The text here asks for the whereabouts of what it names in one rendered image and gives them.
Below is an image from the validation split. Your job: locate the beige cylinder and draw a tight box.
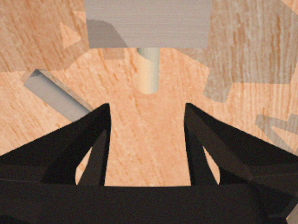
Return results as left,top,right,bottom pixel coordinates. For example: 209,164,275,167
137,48,160,94

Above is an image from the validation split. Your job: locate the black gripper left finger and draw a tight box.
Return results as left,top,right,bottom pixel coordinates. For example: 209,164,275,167
0,103,111,186

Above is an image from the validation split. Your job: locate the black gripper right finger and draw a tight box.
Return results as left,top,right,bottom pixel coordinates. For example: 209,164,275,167
184,103,298,221

